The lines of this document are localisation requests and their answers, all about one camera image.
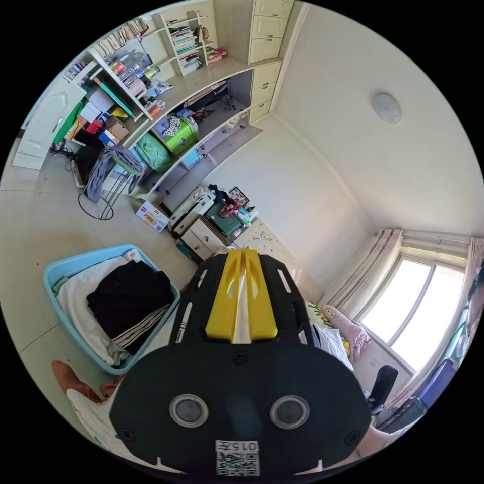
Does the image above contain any stool with grey clothes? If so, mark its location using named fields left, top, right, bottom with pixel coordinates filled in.
left=82, top=145, right=145, bottom=221

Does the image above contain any bed with printed sheet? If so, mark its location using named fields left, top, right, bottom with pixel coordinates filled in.
left=298, top=300, right=358, bottom=373

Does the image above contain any cream cupboard with drawers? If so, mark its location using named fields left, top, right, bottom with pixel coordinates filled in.
left=247, top=0, right=296, bottom=126

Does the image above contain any blue laundry basket with clothes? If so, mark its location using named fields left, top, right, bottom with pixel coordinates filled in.
left=42, top=245, right=181, bottom=376

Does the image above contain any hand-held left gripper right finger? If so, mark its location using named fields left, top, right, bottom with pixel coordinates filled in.
left=244, top=248, right=279, bottom=340

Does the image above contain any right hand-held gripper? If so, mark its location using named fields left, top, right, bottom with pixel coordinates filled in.
left=378, top=396, right=429, bottom=433

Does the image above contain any pale patterned curtain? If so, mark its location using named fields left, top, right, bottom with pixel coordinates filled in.
left=320, top=228, right=404, bottom=322

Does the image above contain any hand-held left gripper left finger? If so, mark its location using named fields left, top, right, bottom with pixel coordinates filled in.
left=205, top=249, right=244, bottom=339

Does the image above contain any round ceiling lamp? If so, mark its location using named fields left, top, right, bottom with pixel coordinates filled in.
left=372, top=92, right=403, bottom=125

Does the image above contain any pink pillow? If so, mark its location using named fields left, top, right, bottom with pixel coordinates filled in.
left=321, top=302, right=372, bottom=362

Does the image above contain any desk shelf unit with books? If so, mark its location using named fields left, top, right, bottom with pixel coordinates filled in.
left=62, top=7, right=265, bottom=197

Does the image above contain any window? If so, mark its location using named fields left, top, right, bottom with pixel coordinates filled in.
left=354, top=252, right=468, bottom=373

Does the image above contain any white nightstand with clutter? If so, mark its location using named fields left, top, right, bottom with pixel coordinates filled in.
left=167, top=183, right=262, bottom=264

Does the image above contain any white door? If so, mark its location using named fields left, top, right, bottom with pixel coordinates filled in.
left=12, top=80, right=87, bottom=171

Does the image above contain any person's right hand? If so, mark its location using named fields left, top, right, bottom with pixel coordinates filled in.
left=355, top=422, right=406, bottom=460

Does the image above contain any printed carton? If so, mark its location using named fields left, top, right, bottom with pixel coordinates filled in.
left=135, top=200, right=170, bottom=233

